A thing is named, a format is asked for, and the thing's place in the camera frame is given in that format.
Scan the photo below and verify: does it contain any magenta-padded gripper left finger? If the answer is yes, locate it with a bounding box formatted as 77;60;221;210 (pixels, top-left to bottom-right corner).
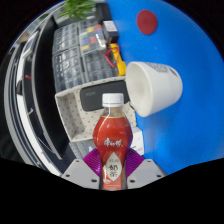
62;148;103;191

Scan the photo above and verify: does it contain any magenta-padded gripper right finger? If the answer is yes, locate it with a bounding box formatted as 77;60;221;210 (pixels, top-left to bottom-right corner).
125;148;167;191

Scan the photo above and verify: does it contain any red drink bottle white cap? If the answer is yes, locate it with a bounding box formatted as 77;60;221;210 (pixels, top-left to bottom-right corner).
92;92;134;192

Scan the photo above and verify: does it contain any dark grey upright carton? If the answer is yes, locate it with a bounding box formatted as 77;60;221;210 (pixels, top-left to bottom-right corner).
68;139;98;164

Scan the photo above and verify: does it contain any beige perforated open box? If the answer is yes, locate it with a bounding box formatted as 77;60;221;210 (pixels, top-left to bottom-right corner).
54;75;138;144

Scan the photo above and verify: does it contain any black zip case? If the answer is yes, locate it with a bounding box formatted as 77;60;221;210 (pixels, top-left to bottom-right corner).
79;79;130;113

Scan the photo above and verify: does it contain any dark grey overhead shelf unit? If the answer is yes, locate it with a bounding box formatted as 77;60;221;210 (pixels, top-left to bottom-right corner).
3;13;73;176

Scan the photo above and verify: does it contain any white ceramic cup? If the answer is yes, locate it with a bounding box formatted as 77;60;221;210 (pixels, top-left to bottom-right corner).
125;60;184;118

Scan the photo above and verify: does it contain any grey parts drawer cabinet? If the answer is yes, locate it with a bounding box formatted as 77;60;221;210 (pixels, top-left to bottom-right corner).
51;21;88;56
53;46;118;94

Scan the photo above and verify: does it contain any clear organizer with coloured parts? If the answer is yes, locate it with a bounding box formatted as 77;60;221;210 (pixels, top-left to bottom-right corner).
78;23;107;51

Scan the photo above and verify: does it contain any black box with white label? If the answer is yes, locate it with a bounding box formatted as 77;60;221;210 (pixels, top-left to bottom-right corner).
102;20;120;44

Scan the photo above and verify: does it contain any flat round red coaster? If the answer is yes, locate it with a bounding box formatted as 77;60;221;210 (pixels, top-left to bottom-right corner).
136;9;159;36

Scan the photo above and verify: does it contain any flat black case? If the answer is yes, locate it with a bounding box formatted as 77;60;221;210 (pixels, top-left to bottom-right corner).
94;2;113;24

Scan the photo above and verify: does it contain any green potted plant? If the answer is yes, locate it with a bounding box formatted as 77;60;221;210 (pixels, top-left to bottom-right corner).
59;0;98;21

